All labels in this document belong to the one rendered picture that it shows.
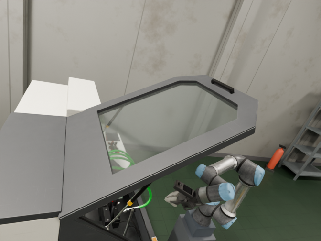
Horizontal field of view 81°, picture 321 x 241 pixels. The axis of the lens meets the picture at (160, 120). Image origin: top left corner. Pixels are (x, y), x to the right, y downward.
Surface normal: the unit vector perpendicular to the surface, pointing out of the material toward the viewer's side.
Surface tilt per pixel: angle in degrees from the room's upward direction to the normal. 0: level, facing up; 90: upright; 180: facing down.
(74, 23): 90
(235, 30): 90
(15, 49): 90
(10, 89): 90
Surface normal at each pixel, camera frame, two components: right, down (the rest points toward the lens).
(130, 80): 0.26, 0.45
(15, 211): 0.28, -0.88
